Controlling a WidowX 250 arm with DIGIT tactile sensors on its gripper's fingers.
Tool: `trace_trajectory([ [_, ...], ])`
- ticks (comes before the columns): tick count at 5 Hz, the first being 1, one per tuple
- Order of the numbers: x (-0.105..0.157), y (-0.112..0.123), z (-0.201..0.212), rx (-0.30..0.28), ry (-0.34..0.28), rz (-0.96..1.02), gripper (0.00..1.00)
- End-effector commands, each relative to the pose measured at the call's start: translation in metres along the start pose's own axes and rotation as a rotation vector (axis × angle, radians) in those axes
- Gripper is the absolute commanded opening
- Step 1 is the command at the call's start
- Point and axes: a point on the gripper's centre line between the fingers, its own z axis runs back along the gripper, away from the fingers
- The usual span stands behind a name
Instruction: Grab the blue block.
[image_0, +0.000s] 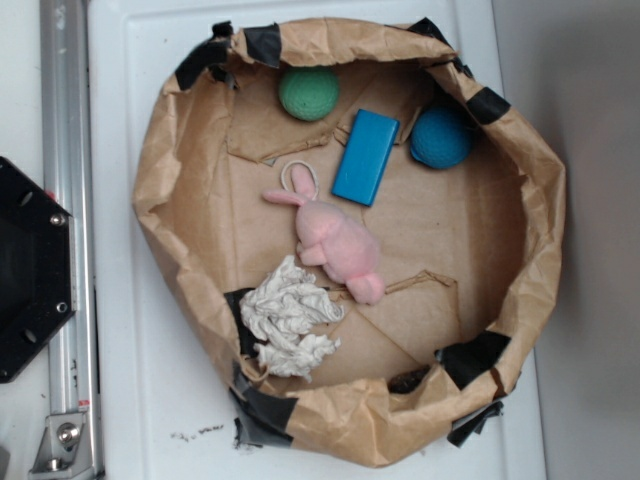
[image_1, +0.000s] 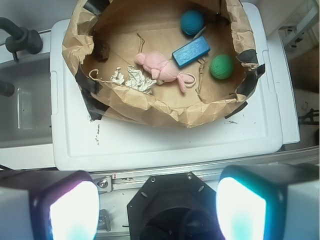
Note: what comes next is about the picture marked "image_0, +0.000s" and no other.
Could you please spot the blue rectangular block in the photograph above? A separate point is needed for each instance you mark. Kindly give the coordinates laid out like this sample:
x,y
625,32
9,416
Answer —
x,y
365,157

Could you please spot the pink plush bunny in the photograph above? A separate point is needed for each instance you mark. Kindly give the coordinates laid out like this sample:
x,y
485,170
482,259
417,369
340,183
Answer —
x,y
327,237

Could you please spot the brown paper bag bin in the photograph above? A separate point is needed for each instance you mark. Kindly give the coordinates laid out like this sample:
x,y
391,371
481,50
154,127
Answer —
x,y
471,254

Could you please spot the crumpled white paper tissue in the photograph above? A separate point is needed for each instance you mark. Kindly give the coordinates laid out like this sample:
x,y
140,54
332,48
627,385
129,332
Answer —
x,y
281,313

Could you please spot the green foam ball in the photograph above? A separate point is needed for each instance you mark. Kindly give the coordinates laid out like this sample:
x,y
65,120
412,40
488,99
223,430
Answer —
x,y
309,93

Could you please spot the blue foam ball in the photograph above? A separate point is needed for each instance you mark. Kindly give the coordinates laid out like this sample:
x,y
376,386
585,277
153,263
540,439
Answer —
x,y
441,138

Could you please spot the white plastic tray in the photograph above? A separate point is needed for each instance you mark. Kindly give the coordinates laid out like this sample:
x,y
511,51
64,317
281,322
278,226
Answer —
x,y
165,412

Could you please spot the aluminium extrusion rail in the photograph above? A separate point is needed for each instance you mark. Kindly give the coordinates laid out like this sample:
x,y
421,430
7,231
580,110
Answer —
x,y
73,351

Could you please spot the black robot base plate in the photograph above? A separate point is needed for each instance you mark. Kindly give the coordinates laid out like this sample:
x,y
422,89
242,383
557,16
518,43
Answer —
x,y
36,277

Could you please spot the metal corner bracket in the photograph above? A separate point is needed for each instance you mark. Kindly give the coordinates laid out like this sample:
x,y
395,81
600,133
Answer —
x,y
64,451

